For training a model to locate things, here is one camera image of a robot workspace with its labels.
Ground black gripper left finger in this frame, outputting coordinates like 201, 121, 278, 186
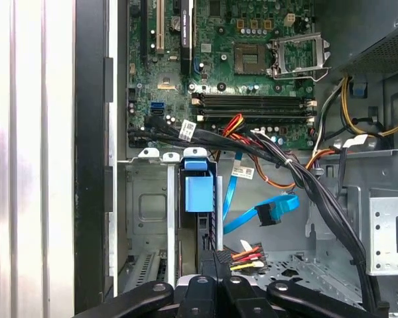
73, 251, 220, 318

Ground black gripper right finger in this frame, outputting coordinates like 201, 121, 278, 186
215, 250, 379, 318

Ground disk power wire with connector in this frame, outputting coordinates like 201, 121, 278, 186
224, 239, 267, 274

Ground hard disk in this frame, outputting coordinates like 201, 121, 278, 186
178, 155, 224, 266

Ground metal disk bay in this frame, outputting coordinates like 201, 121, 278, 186
117, 147, 225, 292

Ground black RAM slot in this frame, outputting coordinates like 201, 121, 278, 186
191, 115, 318, 125
191, 92, 318, 101
191, 99, 318, 109
191, 107, 318, 117

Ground black expansion slot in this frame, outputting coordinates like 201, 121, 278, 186
139, 0, 151, 68

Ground white expansion slot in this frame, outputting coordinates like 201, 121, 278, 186
156, 0, 165, 56

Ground metal optical drive cage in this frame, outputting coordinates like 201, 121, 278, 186
304, 148, 398, 318

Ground black PC case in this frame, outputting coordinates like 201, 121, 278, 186
73, 0, 398, 318

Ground green motherboard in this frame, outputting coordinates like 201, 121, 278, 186
127, 0, 318, 150

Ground CPU socket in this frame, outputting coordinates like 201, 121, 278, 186
234, 42, 267, 76

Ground small blue plastic clip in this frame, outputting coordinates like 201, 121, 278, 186
352, 81, 368, 97

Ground black graphics card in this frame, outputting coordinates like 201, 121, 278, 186
178, 0, 195, 76

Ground metal socket cover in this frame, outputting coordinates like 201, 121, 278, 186
269, 32, 330, 76

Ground grey power supply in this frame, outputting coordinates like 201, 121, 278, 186
331, 0, 398, 78

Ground blue SATA wire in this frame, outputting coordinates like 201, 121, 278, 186
220, 150, 300, 235

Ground thin orange wire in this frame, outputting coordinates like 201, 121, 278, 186
215, 148, 338, 191

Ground black wire bundle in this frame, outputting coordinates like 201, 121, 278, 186
127, 115, 391, 314

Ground yellow and black power wires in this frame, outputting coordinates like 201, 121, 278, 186
313, 75, 398, 160

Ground locking lever wire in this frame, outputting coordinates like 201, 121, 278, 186
267, 66, 332, 81

